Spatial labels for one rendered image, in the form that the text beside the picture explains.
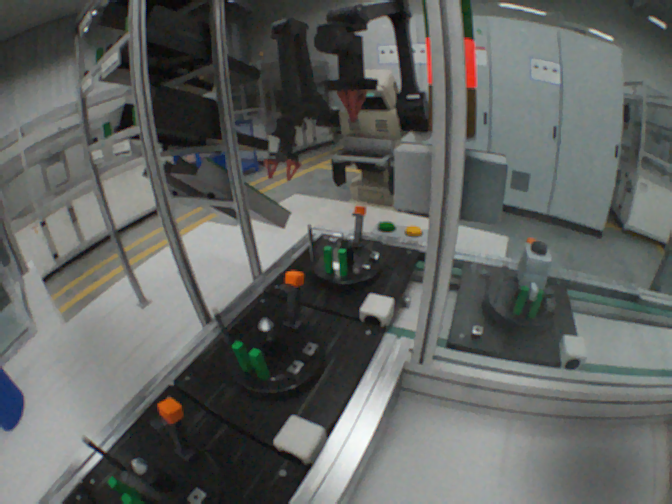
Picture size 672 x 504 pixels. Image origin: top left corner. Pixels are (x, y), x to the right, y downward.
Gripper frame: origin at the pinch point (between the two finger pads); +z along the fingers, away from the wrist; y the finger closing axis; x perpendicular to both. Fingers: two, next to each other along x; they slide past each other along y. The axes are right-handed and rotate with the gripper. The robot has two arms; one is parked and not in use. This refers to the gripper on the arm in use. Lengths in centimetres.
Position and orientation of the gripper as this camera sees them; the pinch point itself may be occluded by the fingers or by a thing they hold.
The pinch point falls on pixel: (353, 118)
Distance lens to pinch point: 68.1
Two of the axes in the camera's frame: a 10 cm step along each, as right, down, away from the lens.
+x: 4.5, -4.6, 7.7
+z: 0.5, 8.7, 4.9
